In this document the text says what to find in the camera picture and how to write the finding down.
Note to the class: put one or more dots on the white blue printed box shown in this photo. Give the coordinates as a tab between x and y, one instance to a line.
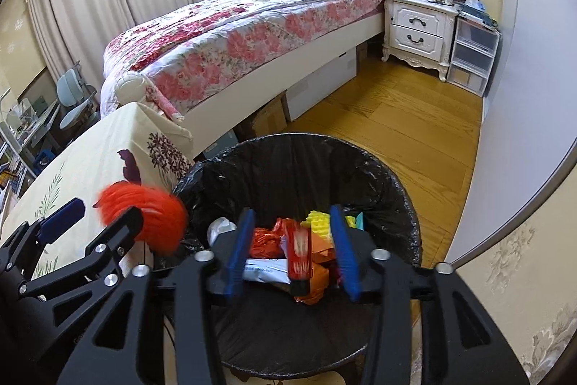
266	268

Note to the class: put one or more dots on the clear plastic drawer unit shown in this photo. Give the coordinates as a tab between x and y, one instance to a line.
473	51

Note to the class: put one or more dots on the white plastic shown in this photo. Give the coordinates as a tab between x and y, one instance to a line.
221	229

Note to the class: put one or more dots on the white under-bed box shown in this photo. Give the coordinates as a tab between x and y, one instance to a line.
322	83

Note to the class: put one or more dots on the dark-capped red label bottle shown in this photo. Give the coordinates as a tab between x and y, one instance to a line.
300	252

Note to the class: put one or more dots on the black-lined trash bin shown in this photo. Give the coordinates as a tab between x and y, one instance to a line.
279	177

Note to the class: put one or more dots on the orange snack packet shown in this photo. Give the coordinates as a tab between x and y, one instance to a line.
321	274

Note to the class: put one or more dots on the brown cardboard box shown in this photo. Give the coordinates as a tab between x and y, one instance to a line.
266	119

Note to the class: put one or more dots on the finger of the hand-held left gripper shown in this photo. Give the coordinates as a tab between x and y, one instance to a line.
117	240
63	216

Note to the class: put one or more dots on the pink floral quilt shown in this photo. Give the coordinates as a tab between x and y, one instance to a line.
234	33

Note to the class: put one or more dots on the blue stool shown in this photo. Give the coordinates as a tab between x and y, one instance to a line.
43	157

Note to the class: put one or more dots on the red mesh bag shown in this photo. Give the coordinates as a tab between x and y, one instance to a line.
148	213

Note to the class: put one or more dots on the grey-blue desk chair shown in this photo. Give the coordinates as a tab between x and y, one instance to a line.
74	92

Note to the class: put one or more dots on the orange-red plastic bag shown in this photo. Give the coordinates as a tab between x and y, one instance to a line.
268	241

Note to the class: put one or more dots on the cluttered study desk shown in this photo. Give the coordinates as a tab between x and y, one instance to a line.
31	128

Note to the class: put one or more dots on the white two-drawer nightstand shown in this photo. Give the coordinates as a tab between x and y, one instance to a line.
417	31

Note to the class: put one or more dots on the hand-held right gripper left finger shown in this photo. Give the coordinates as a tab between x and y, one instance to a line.
239	258

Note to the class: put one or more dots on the yellow foam net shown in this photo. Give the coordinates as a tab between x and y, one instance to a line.
321	225

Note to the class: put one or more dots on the table with floral cloth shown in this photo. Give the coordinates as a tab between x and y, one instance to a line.
90	155

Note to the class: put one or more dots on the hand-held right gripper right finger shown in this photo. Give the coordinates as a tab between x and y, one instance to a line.
345	258

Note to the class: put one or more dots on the grey sliding wardrobe door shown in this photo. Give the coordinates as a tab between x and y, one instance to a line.
523	96

